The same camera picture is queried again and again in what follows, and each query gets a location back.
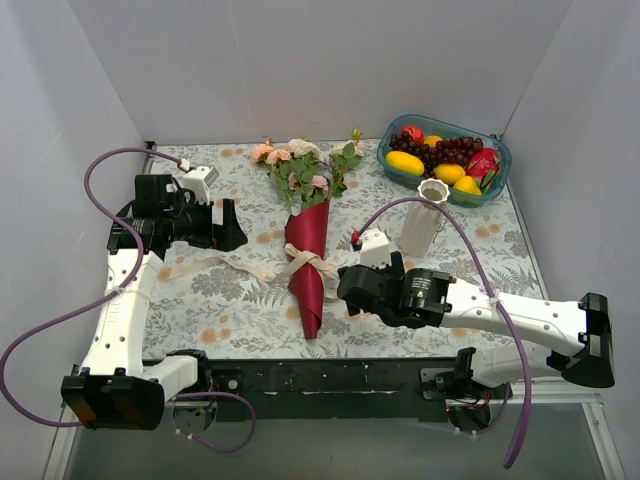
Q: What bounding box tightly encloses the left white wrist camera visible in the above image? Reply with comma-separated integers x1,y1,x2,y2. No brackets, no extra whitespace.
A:
181,166,219,205

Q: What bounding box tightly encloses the white rose stem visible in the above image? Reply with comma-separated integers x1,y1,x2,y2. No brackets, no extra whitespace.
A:
287,138,321,178

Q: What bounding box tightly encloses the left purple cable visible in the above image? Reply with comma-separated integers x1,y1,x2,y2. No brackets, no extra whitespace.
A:
0,146,258,455

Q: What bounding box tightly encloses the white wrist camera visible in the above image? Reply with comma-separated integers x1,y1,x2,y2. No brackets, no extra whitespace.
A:
181,166,219,205
354,228,391,269

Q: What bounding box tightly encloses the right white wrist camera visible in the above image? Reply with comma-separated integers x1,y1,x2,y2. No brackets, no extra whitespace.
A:
354,228,391,269

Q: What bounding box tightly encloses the peach rose stem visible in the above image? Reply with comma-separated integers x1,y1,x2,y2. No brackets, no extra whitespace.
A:
249,138,301,206

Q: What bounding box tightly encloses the teal plastic fruit basket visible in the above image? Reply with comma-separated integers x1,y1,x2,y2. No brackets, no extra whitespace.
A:
377,114,512,207

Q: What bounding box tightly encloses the yellow mango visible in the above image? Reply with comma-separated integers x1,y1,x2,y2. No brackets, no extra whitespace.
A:
385,150,425,177

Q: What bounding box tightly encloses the pink rose stem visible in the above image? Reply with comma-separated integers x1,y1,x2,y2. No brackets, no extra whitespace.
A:
284,172,330,213

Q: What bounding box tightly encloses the rose bud stem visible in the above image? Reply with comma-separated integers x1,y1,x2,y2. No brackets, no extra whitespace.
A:
328,128,366,199

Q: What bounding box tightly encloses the floral table mat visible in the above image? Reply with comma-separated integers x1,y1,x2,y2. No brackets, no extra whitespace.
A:
143,144,544,359

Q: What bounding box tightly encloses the red dragon fruit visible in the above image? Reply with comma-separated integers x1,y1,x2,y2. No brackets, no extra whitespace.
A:
465,148,501,193

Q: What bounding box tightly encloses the dark red wrapping paper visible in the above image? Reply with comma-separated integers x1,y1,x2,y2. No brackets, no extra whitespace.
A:
285,200,329,340

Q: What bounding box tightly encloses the yellow lemon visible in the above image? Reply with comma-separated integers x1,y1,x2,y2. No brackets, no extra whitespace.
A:
434,163,466,186

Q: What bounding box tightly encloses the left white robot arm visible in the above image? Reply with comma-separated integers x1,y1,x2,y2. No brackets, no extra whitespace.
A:
61,166,248,430

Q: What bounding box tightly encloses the white ribbed vase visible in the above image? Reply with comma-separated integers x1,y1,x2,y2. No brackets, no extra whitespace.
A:
398,179,450,258

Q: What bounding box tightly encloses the purple grape bunch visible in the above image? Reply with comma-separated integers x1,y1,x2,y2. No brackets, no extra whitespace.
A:
389,133,484,178

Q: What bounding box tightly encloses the orange fruit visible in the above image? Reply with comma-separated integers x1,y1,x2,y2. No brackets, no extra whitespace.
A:
424,135,443,148

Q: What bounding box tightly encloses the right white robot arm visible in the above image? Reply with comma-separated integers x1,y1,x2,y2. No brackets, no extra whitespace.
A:
337,254,615,399

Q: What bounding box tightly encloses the yellow pear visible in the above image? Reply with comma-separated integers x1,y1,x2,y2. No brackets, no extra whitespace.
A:
453,175,482,196

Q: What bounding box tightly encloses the red apple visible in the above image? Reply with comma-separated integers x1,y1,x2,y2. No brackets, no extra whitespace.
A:
400,125,424,144

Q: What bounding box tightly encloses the cream ribbon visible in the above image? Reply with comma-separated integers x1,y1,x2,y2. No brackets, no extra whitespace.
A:
157,243,339,302

